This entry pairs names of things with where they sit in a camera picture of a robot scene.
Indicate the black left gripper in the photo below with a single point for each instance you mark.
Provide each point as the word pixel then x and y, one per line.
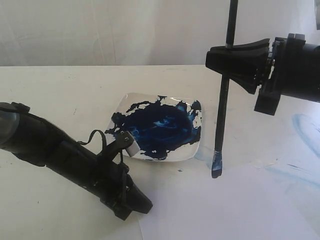
pixel 103 175

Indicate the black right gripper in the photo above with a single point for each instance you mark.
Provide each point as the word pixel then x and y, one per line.
pixel 294 69

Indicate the black paintbrush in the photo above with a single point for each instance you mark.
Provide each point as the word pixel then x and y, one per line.
pixel 217 162

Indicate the white paper sheet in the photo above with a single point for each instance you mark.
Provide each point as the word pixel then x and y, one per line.
pixel 243 204

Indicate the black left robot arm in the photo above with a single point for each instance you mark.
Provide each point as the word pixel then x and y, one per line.
pixel 39 142

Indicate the white square paint plate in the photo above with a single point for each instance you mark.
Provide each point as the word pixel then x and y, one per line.
pixel 166 128

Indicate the white backdrop curtain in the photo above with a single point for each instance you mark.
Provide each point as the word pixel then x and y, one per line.
pixel 110 32

